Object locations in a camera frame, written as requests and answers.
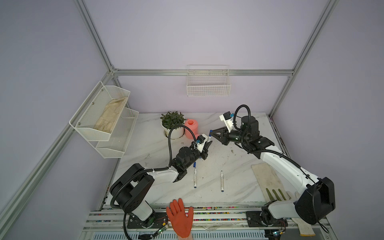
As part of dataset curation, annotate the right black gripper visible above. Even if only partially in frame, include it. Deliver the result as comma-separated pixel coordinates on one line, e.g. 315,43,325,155
208,127,247,148

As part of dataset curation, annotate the white marker blue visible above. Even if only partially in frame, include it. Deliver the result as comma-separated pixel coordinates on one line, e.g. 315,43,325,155
194,167,198,189
207,130,212,142

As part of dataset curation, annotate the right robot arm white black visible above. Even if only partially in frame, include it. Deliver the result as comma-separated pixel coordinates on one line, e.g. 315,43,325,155
210,112,336,226

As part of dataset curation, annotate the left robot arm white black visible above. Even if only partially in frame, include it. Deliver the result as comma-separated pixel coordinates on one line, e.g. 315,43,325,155
110,140,212,222

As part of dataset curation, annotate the pink watering can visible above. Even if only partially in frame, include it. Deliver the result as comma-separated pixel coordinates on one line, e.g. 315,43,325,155
185,119,198,140

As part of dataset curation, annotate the potted green plant white pot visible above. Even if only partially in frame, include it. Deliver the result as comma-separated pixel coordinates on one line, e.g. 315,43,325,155
161,111,186,140

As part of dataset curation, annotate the beige green work glove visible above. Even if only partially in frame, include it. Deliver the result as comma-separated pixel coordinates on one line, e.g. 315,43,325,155
251,163,292,203

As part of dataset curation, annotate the orange rubber glove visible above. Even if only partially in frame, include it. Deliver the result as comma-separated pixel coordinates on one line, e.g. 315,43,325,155
166,198,194,240

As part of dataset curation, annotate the white lower mesh shelf bin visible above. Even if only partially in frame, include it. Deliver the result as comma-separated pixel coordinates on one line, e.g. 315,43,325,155
95,108,139,159

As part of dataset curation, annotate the white mesh shelf bin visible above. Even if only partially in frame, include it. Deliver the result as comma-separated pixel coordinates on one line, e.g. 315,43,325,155
95,108,139,159
69,82,131,142

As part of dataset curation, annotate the white knit glove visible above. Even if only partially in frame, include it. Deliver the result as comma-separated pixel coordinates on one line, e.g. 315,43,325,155
286,191,316,237

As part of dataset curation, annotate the white upper mesh shelf bin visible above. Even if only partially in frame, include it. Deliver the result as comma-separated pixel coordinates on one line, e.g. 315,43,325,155
69,82,131,142

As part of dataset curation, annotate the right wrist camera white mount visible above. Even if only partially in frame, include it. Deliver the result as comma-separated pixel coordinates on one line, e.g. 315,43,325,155
220,111,234,133

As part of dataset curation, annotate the right black cable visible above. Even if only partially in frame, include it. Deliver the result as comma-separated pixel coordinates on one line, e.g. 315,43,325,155
233,104,252,133

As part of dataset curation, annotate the white wire wall basket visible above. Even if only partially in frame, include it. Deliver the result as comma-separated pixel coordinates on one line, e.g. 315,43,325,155
187,65,232,97

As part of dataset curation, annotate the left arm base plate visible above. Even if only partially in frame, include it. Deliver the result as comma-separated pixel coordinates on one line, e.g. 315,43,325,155
127,212,169,229

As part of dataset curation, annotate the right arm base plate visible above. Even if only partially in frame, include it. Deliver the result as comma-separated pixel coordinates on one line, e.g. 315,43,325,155
246,211,288,228

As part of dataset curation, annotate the left black corrugated cable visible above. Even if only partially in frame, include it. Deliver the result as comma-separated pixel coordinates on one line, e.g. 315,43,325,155
109,124,197,240

